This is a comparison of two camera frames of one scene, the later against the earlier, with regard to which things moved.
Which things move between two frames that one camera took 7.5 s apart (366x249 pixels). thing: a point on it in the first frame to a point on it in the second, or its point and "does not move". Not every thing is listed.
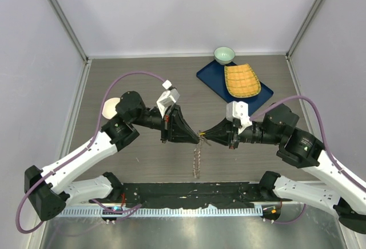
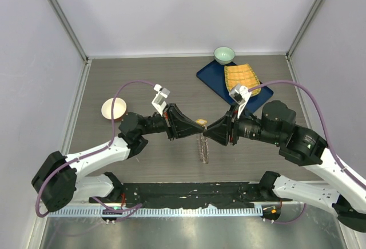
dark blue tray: x=213 y=77 does not move
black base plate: x=171 y=195 does not move
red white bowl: x=108 y=110 does not move
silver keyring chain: x=197 y=156 to x=203 y=147
